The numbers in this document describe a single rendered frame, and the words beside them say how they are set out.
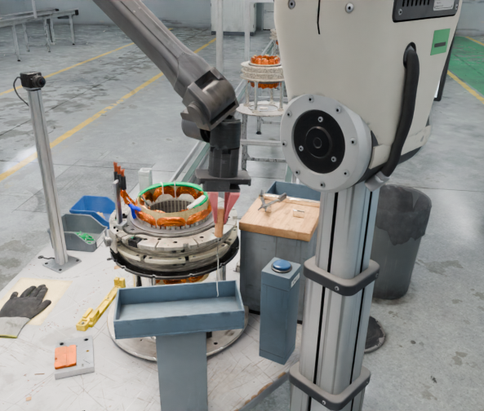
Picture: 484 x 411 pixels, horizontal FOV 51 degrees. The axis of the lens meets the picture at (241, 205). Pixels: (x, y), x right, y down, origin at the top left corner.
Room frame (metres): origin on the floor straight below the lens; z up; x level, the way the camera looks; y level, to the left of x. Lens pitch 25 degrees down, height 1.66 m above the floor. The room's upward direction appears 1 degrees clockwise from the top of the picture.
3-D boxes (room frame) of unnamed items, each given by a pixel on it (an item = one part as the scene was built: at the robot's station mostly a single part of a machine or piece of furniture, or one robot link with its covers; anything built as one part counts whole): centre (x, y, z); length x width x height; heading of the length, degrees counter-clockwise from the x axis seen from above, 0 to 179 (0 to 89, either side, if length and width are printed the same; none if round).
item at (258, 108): (3.41, -0.14, 0.94); 0.39 x 0.39 x 0.30
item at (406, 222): (2.46, -0.82, 0.39); 0.39 x 0.39 x 0.35
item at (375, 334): (2.05, -0.56, 0.01); 0.34 x 0.34 x 0.02
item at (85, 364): (0.96, 0.41, 0.79); 0.12 x 0.09 x 0.02; 17
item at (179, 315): (0.83, 0.12, 0.92); 0.25 x 0.11 x 0.28; 99
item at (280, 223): (1.23, -0.11, 1.05); 0.20 x 0.19 x 0.02; 161
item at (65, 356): (0.95, 0.42, 0.80); 0.07 x 0.05 x 0.01; 17
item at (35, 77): (1.40, 0.58, 1.37); 0.06 x 0.04 x 0.04; 57
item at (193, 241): (1.14, 0.17, 1.09); 0.32 x 0.32 x 0.01
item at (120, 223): (1.07, 0.29, 1.15); 0.03 x 0.02 x 0.12; 159
